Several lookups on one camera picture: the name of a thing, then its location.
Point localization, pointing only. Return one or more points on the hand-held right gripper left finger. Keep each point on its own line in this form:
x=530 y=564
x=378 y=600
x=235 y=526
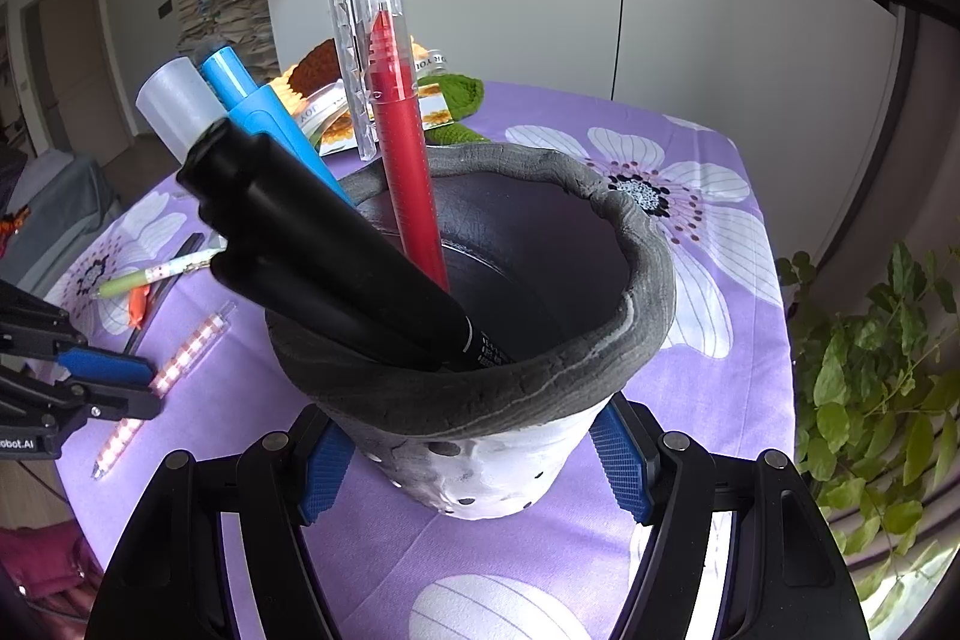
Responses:
x=326 y=475

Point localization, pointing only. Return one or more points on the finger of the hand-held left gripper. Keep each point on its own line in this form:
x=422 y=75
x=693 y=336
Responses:
x=101 y=368
x=120 y=406

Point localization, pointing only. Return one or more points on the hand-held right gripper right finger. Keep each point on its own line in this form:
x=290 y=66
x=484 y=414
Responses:
x=622 y=467

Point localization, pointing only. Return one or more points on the pink striped pen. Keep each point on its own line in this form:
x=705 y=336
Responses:
x=191 y=347

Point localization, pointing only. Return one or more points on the green pen with carrot charm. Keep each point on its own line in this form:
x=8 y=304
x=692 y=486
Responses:
x=161 y=272

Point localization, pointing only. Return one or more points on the grey clay pen holder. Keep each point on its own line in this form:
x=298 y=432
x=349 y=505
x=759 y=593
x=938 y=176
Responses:
x=525 y=385

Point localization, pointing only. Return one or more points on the black marker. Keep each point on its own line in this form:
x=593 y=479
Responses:
x=315 y=235

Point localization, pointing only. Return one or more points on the translucent white pen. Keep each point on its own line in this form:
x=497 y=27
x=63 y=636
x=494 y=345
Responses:
x=176 y=104

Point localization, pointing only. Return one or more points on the blue pen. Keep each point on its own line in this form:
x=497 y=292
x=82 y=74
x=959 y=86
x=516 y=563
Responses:
x=255 y=100

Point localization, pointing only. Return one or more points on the red pen with clear cap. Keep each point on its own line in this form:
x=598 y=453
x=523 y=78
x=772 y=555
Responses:
x=401 y=145

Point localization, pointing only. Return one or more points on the dark red bag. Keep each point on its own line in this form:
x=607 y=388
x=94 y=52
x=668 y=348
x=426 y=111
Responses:
x=45 y=569

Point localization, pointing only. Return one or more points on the purple floral tablecloth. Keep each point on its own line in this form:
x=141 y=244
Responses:
x=712 y=347

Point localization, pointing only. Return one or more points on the grey sofa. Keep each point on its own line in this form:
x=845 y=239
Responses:
x=60 y=212

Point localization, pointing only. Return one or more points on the green leafy plant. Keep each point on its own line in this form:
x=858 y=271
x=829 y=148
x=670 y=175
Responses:
x=877 y=385

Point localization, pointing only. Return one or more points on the wooden door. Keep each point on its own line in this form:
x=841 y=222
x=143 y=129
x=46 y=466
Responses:
x=75 y=70

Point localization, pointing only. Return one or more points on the sunflower print gift tag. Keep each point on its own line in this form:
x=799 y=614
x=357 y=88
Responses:
x=436 y=111

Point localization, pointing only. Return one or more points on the tall stack of papers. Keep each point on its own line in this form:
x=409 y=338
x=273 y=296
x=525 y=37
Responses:
x=225 y=3

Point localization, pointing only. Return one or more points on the crochet sunflower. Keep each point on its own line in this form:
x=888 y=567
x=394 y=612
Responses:
x=457 y=100

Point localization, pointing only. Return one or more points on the white bookcase cabinet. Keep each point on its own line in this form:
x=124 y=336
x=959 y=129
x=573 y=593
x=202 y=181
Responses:
x=675 y=48

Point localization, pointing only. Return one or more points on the black light switch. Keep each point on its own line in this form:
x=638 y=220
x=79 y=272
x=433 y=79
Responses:
x=166 y=9

